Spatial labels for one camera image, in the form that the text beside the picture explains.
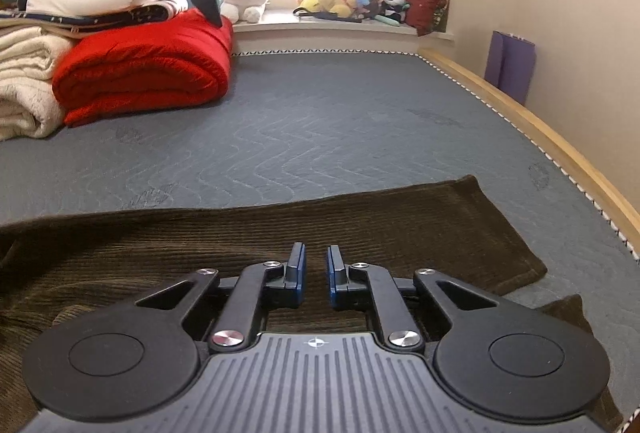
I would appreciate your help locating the navy starred blanket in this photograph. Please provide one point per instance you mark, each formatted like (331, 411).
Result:
(115, 15)

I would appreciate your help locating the red folded quilt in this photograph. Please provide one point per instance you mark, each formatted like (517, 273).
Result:
(145, 68)

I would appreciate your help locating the grey quilted mattress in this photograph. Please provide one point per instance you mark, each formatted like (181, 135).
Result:
(300, 128)

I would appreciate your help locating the small yellow bear plush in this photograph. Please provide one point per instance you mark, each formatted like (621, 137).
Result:
(337, 0)

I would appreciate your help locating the purple rolled mat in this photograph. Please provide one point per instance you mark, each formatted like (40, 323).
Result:
(510, 65)

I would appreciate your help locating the cream fleece blanket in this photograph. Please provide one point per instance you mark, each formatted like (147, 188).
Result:
(25, 78)

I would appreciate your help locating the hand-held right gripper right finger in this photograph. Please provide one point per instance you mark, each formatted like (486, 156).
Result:
(332, 275)

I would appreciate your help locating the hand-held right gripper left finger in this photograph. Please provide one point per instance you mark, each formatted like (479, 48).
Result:
(299, 275)

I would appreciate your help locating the wooden bed frame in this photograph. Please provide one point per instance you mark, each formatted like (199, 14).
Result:
(540, 123)

